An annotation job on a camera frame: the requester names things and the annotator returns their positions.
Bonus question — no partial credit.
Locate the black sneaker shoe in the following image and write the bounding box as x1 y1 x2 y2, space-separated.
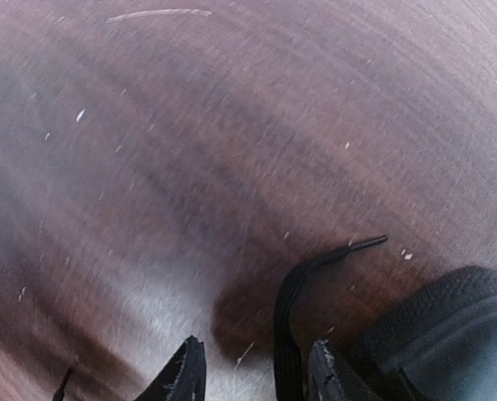
348 266 497 400

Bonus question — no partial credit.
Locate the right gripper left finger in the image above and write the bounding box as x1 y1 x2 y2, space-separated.
135 336 206 401

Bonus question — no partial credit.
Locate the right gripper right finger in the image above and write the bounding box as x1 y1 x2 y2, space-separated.
307 338 365 401

